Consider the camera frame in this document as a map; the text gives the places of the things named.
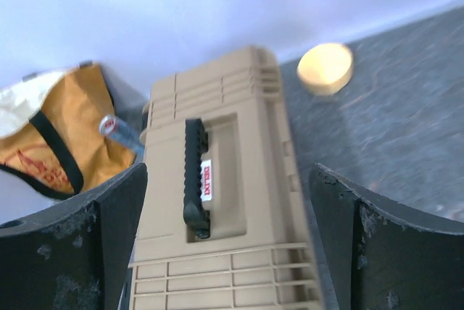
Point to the energy drink can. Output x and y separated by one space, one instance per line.
116 129

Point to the yellow tote bag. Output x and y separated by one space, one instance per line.
50 135

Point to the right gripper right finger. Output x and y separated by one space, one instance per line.
382 254

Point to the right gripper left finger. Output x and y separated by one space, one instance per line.
74 255

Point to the tan plastic tool box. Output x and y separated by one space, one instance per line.
223 224

